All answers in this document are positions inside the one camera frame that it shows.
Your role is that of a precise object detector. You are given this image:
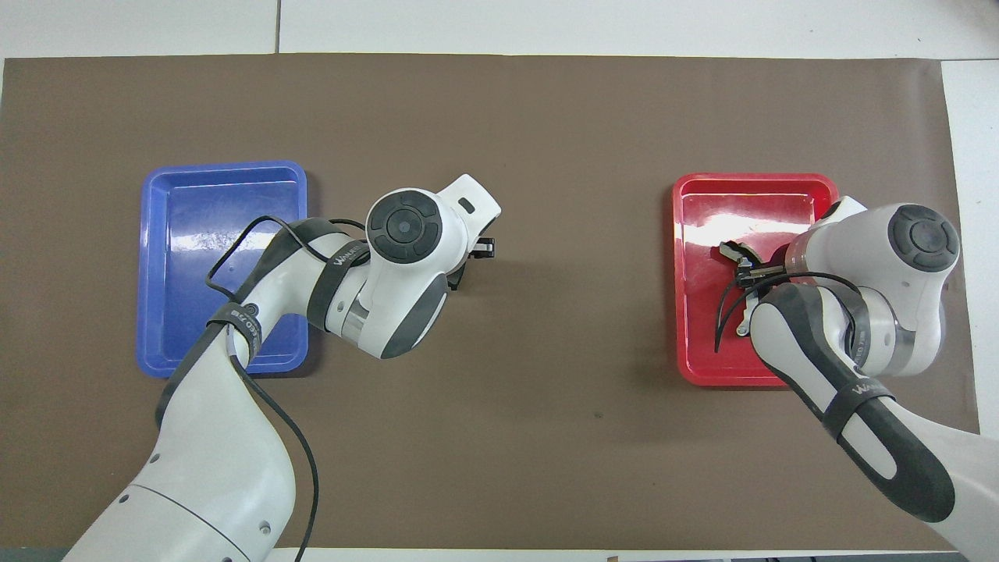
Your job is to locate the brown table mat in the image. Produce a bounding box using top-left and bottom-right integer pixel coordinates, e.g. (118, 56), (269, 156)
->
(0, 53), (992, 551)

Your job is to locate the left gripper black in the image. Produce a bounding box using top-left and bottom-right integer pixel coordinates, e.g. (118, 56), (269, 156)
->
(446, 237), (497, 292)

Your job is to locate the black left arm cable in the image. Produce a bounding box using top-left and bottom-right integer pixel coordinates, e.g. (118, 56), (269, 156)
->
(205, 215), (368, 562)

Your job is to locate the red plastic tray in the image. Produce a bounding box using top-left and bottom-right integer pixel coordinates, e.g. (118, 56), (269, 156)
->
(673, 173), (841, 388)

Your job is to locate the blue plastic tray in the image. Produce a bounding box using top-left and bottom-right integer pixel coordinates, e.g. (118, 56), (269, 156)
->
(137, 160), (309, 379)

